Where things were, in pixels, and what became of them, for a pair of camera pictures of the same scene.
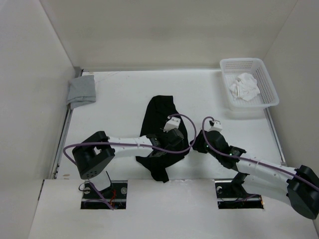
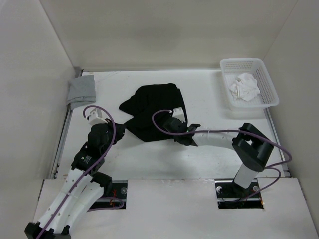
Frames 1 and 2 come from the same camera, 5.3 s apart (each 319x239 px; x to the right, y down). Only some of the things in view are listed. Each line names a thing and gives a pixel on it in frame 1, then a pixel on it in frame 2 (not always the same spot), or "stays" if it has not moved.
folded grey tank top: (81, 90) stays
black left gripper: (172, 149) → (120, 131)
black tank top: (160, 108) → (143, 102)
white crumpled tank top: (245, 87) stays
